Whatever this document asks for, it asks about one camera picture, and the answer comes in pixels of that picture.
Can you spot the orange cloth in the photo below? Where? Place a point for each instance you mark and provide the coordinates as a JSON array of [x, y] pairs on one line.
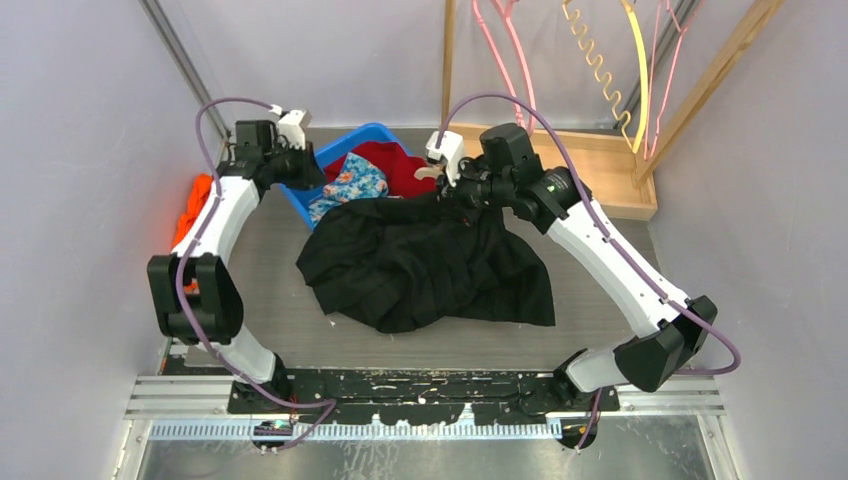
[[196, 200]]

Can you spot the wooden rack post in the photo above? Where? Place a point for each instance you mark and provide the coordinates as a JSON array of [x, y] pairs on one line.
[[741, 38], [449, 19]]

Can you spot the wooden rack post left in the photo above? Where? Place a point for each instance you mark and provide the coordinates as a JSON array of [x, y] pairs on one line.
[[449, 19]]

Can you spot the blue plastic bin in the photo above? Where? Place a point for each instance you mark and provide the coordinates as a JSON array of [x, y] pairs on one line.
[[301, 199]]

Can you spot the black garment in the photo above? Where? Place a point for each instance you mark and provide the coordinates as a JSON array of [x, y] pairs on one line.
[[400, 265]]

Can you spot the wooden rack post right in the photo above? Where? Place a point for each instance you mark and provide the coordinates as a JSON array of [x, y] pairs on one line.
[[741, 38]]

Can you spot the blue floral garment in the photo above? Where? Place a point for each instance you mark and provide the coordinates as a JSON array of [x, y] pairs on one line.
[[357, 179]]

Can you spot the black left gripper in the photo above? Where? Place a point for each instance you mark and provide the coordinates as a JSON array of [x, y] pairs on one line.
[[311, 174]]

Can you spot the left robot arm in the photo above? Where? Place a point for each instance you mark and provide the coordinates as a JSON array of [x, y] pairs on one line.
[[195, 299]]

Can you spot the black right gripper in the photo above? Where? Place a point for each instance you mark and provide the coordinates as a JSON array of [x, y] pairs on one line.
[[452, 197]]

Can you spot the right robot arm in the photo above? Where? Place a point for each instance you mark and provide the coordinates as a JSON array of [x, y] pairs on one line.
[[668, 326]]

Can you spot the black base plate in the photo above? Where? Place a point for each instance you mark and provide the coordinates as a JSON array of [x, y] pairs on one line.
[[427, 397]]

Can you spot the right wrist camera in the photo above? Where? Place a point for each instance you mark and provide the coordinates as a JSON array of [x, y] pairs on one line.
[[446, 149]]

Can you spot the wooden rack base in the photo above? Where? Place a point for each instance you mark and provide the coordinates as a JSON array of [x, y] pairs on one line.
[[604, 163]]

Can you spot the red pleated skirt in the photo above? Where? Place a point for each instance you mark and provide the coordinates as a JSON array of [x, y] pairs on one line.
[[398, 168]]

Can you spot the pink wire hanger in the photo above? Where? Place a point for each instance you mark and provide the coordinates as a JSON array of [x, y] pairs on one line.
[[672, 22]]

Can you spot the wooden hanger with metal hook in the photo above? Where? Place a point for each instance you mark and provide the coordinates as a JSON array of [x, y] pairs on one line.
[[605, 78]]

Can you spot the aluminium frame rail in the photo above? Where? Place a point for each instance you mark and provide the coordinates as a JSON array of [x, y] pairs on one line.
[[176, 49]]

